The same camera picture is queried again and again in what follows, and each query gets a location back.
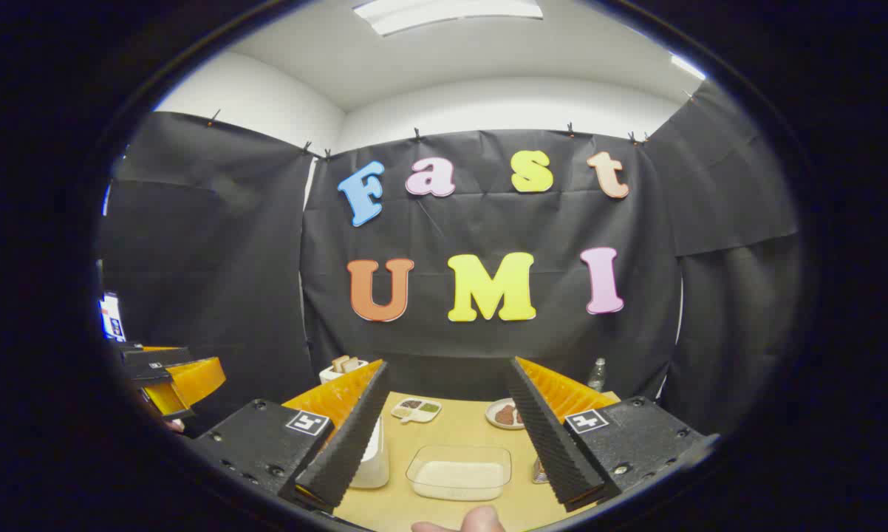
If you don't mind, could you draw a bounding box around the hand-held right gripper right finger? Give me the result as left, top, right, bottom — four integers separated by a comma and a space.
507, 357, 720, 512

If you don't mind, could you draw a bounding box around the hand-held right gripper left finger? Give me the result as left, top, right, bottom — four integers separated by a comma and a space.
191, 360, 390, 512

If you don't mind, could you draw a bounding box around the white rice cooker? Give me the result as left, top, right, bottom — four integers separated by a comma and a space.
350, 416, 391, 489

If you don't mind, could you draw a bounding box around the clear plastic rice container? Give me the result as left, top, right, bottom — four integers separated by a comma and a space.
406, 445, 513, 502

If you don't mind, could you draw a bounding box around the white round plate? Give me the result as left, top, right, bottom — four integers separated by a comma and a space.
485, 398, 527, 431

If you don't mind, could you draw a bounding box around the white box blue label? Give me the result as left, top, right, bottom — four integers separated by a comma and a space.
100, 292, 125, 341

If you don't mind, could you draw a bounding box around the white divided grain dish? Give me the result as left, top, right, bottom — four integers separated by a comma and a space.
391, 398, 443, 425

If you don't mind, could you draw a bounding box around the white toaster with bread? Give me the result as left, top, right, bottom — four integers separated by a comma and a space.
318, 355, 371, 385

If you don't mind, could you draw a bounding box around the black backdrop cloth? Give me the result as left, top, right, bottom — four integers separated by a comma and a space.
97, 81, 803, 444

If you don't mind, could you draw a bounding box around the long ceiling light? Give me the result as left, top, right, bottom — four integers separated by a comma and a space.
352, 0, 544, 37

